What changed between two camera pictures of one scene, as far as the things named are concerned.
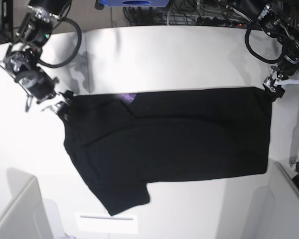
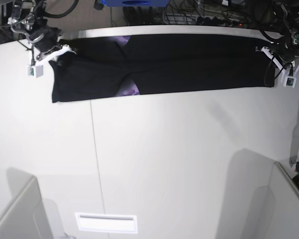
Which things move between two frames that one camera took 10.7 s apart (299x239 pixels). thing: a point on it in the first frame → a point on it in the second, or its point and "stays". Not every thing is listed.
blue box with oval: (136, 3) stays
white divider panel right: (290, 212) stays
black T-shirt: (123, 141) → (130, 65)
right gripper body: (270, 81) → (286, 53)
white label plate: (103, 222) stays
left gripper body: (39, 83) → (45, 39)
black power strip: (214, 21) stays
